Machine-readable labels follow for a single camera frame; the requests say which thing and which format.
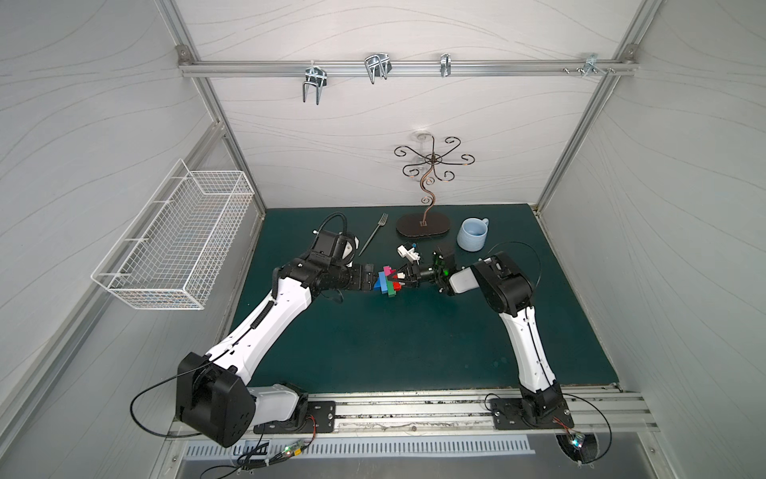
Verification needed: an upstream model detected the light blue long lego brick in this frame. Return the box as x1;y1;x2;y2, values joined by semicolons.
373;271;388;295

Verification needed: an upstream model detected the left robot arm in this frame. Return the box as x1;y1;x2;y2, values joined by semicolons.
169;229;372;447

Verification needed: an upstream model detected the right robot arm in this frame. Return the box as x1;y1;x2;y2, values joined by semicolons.
387;245;574;429

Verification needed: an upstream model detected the light blue mug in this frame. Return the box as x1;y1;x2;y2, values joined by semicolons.
457;218;490;253

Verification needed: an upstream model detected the brown metal mug tree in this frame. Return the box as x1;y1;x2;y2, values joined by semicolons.
394;133;476;240

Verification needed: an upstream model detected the silver metal fork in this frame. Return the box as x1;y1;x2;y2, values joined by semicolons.
358;213;389;257

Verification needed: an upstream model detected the green table mat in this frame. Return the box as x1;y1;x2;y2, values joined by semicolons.
235;205;618;393

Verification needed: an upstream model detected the metal double hook left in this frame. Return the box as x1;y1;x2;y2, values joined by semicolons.
302;66;328;105

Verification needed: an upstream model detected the metal double hook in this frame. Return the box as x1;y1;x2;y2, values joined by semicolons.
364;53;392;85
302;66;328;105

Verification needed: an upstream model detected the small metal hook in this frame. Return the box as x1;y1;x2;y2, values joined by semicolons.
440;53;452;78

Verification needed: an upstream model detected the white vent strip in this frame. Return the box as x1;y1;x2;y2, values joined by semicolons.
184;434;536;461

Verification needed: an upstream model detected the metal double hook middle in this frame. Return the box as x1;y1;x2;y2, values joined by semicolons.
364;53;392;85

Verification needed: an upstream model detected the metal hook right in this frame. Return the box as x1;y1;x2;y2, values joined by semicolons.
562;54;616;78

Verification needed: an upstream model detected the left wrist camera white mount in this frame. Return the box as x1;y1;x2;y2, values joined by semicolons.
341;235;359;267

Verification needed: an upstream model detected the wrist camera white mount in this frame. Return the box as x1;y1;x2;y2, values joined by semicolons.
341;235;359;267
397;245;421;263

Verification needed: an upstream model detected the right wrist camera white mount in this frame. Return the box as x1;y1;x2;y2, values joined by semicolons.
397;245;421;263

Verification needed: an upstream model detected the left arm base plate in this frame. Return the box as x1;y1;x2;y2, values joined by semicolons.
253;398;336;434

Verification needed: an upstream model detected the white wire basket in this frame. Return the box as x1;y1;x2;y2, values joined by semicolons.
91;160;255;311

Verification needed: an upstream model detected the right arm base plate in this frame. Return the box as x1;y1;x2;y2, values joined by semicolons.
485;396;575;430

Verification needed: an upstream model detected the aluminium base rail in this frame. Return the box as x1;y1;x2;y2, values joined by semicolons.
166;388;659;441

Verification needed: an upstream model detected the aluminium top rail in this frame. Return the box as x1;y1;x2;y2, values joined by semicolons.
179;58;638;79

